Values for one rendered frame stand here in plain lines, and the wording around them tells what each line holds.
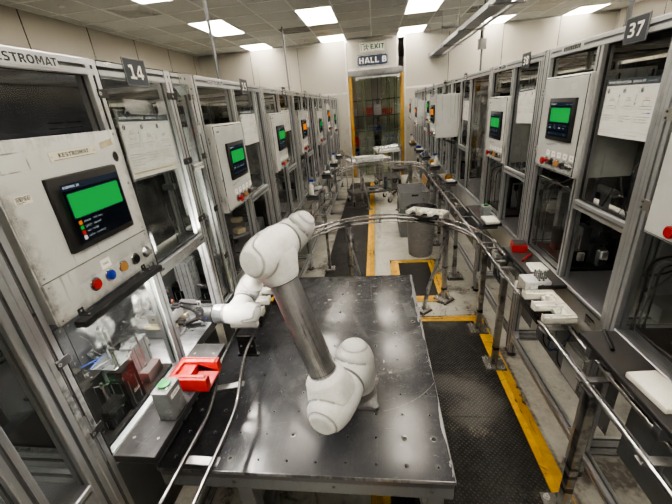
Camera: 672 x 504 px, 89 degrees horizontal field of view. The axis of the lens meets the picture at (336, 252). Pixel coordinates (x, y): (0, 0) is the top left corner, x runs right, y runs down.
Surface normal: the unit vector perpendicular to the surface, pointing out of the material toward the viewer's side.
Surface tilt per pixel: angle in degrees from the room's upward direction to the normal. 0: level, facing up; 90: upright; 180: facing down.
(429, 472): 0
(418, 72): 90
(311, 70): 90
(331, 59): 90
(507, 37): 90
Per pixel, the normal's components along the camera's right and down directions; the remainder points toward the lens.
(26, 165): 0.99, -0.04
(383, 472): -0.08, -0.92
